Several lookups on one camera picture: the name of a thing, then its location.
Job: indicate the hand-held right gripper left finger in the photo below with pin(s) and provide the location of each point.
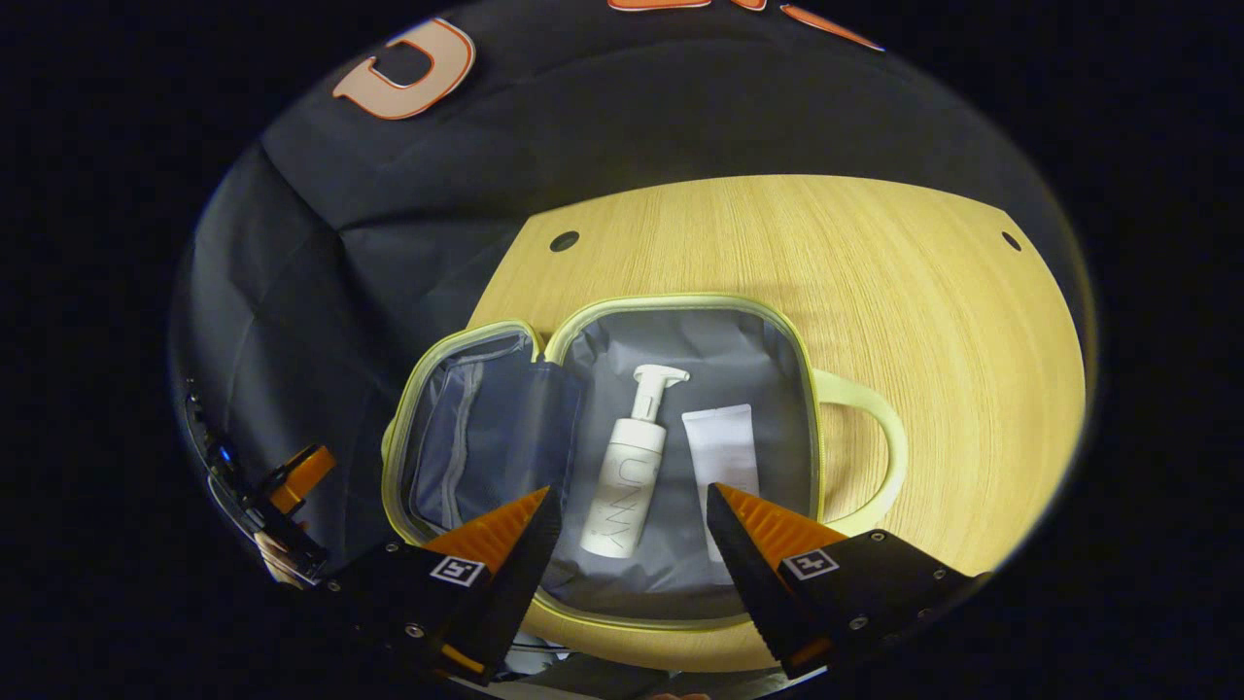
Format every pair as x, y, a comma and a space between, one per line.
520, 574

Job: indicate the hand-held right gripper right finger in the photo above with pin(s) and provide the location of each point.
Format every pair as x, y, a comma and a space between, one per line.
743, 569

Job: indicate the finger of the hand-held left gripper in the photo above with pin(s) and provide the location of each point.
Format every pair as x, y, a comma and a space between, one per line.
303, 476

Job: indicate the white squeeze tube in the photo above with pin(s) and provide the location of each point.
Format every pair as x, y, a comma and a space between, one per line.
719, 447

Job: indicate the white pump bottle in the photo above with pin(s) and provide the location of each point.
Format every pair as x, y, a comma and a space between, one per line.
622, 476

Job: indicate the cream yellow suitcase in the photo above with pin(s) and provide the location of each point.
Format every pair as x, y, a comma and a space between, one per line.
680, 340

